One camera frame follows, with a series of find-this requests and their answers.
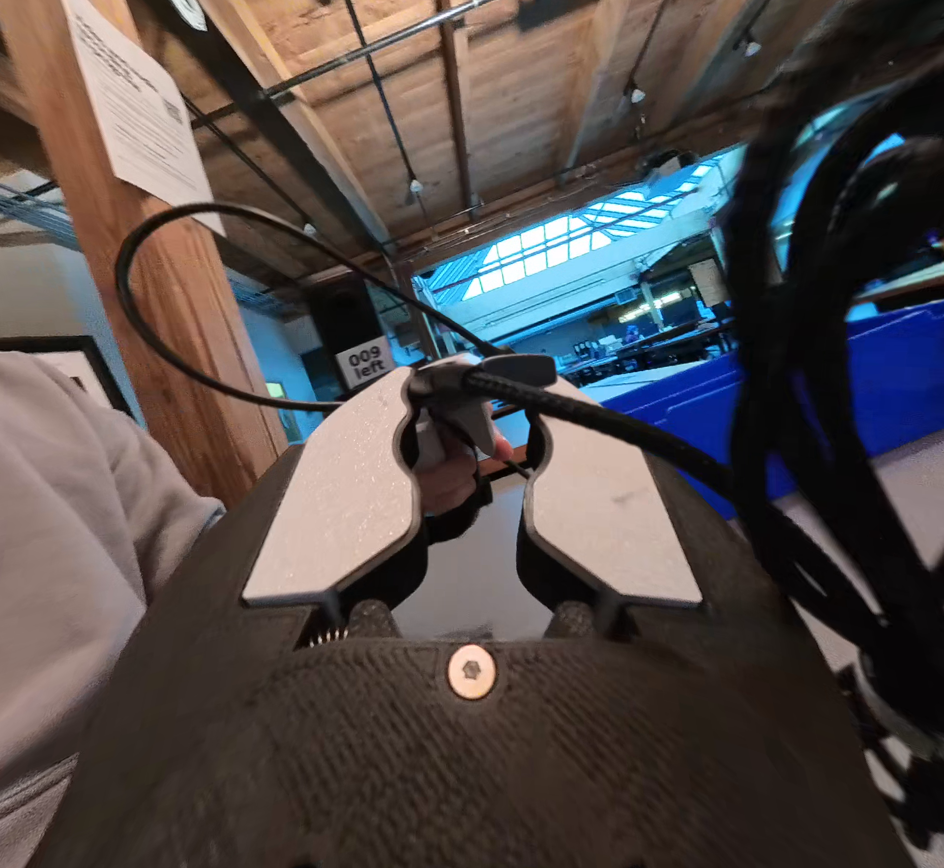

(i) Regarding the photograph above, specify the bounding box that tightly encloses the black picture frame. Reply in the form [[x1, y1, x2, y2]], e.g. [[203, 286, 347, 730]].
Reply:
[[0, 335, 137, 420]]

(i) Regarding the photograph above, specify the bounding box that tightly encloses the thick black braided cable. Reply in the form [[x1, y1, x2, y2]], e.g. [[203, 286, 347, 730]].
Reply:
[[459, 0, 944, 854]]

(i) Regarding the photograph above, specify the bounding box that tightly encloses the person's left forearm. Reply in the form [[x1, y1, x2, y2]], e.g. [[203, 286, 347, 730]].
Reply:
[[0, 352, 226, 868]]

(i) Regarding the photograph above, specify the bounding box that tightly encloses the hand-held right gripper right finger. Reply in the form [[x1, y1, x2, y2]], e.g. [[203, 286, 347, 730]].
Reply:
[[516, 375, 704, 609]]

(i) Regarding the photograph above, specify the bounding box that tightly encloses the blue storage bin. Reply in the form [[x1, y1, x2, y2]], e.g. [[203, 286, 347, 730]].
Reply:
[[601, 299, 944, 522]]

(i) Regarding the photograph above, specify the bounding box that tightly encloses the person's left hand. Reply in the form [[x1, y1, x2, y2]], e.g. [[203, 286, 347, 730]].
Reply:
[[414, 427, 517, 515]]

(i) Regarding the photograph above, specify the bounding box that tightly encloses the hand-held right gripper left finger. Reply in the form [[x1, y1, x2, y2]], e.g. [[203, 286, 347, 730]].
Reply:
[[242, 365, 430, 611]]

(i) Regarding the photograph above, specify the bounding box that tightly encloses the wooden post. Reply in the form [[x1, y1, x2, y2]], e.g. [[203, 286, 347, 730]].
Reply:
[[0, 0, 290, 508]]

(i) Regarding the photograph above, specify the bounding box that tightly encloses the white paper notice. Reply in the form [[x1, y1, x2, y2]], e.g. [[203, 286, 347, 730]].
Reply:
[[48, 0, 227, 236]]

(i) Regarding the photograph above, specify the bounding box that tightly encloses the thin black cable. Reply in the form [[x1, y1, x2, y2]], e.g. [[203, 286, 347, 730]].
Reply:
[[116, 203, 517, 413]]

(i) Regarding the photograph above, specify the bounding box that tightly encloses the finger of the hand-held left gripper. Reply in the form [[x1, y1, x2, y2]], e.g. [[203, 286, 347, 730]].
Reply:
[[410, 354, 559, 397], [416, 389, 504, 462]]

